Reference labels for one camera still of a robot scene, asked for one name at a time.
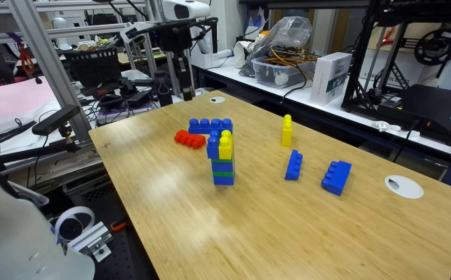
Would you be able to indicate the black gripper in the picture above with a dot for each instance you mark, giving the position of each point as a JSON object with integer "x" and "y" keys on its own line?
{"x": 176, "y": 36}

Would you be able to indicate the long blue toy block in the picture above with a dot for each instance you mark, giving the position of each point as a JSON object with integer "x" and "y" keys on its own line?
{"x": 210, "y": 124}
{"x": 213, "y": 148}

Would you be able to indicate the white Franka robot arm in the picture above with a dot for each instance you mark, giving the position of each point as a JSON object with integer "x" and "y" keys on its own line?
{"x": 8, "y": 233}

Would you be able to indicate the long red toy block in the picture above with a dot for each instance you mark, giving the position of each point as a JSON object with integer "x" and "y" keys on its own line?
{"x": 188, "y": 138}

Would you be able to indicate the yellow toy block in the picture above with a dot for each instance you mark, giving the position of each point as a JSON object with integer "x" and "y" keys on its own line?
{"x": 225, "y": 148}
{"x": 286, "y": 134}

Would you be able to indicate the blue green stacked block tower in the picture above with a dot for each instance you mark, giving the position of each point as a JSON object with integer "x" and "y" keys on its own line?
{"x": 222, "y": 176}

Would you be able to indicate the narrow blue toy block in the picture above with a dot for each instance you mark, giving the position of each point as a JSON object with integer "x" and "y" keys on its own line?
{"x": 294, "y": 166}

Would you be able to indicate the wide blue toy block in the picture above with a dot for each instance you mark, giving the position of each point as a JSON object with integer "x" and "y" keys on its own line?
{"x": 336, "y": 179}

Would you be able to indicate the black plastic crate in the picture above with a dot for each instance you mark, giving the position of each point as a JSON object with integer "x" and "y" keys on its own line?
{"x": 90, "y": 67}

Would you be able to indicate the clear plastic storage bin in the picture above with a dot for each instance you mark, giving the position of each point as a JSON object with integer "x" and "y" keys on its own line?
{"x": 277, "y": 74}

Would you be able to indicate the clear plastic bag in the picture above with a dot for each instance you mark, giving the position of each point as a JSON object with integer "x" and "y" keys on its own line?
{"x": 292, "y": 31}

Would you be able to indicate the white cardboard box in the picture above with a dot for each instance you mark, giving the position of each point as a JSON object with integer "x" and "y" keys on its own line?
{"x": 328, "y": 78}

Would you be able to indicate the white workbench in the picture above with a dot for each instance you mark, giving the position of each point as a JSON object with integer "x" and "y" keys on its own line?
{"x": 339, "y": 109}

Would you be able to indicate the pink sheet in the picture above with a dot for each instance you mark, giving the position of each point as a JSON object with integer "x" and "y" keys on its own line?
{"x": 8, "y": 102}

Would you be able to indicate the white VR controller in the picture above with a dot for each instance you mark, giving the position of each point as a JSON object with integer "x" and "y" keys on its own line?
{"x": 74, "y": 210}

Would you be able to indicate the black filament spool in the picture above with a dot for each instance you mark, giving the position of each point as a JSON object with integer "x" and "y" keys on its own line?
{"x": 417, "y": 46}

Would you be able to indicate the black device box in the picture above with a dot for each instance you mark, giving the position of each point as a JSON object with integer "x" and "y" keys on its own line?
{"x": 437, "y": 110}

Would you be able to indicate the black camera on stand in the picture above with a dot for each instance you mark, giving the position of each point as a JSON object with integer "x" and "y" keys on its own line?
{"x": 54, "y": 120}

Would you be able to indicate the black 3D printer frame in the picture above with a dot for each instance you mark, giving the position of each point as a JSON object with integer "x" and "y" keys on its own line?
{"x": 364, "y": 51}

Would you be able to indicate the aluminium mounting rail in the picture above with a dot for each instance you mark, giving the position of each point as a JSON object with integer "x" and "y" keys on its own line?
{"x": 93, "y": 236}

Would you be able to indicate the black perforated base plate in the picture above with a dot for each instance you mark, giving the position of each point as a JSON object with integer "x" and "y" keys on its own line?
{"x": 126, "y": 261}

